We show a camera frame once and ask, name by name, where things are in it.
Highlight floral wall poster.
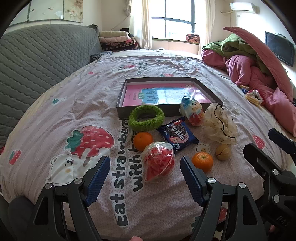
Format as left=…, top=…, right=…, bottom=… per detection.
left=25, top=0, right=84, bottom=24

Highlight blue toy egg packet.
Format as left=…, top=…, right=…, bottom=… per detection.
left=180, top=93, right=205, bottom=127

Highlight green fuzzy ring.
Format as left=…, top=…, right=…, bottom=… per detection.
left=129, top=105, right=165, bottom=133

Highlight orange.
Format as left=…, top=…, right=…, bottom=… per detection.
left=133, top=132, right=154, bottom=151
left=191, top=152, right=214, bottom=173

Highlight pink quilted pad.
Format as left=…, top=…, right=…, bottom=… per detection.
left=223, top=26, right=294, bottom=102

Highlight beige walnut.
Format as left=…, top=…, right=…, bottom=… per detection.
left=216, top=144, right=231, bottom=161

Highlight window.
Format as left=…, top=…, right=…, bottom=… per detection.
left=151, top=0, right=197, bottom=39

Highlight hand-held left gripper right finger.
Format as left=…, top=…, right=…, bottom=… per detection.
left=180, top=156, right=269, bottom=241

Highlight dark patterned cloth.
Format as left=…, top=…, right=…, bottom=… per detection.
left=89, top=52, right=111, bottom=63

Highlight grey quilted headboard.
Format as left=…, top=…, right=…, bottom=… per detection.
left=0, top=23, right=103, bottom=149

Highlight cream dotted cloth pouch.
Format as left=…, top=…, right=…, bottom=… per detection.
left=203, top=103, right=238, bottom=146

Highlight pink picture book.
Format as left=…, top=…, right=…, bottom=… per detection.
left=122, top=84, right=212, bottom=107

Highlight green blanket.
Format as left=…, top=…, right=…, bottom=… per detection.
left=202, top=34, right=278, bottom=77

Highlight blue cookie packet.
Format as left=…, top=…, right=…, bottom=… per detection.
left=157, top=116, right=200, bottom=153

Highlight red toy egg packet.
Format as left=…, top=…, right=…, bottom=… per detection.
left=141, top=141, right=176, bottom=183

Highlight white air conditioner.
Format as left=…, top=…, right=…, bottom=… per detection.
left=229, top=2, right=259, bottom=14

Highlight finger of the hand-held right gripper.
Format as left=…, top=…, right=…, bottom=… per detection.
left=268, top=128, right=296, bottom=154
left=243, top=143, right=296, bottom=205

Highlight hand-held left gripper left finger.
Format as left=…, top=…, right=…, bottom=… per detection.
left=32, top=156, right=111, bottom=241

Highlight pink duvet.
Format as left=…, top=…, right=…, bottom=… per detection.
left=201, top=49, right=296, bottom=137

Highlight shallow grey cardboard box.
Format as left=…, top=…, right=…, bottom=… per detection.
left=116, top=78, right=224, bottom=120

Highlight cream curtain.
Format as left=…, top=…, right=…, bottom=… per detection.
left=194, top=0, right=232, bottom=55
left=128, top=0, right=153, bottom=50

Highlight black wall television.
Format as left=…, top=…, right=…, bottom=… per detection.
left=265, top=31, right=295, bottom=66

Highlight stack of folded blankets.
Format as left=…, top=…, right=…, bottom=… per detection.
left=98, top=30, right=139, bottom=52

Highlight yellow biscuit packet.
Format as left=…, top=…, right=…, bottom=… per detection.
left=245, top=90, right=264, bottom=106

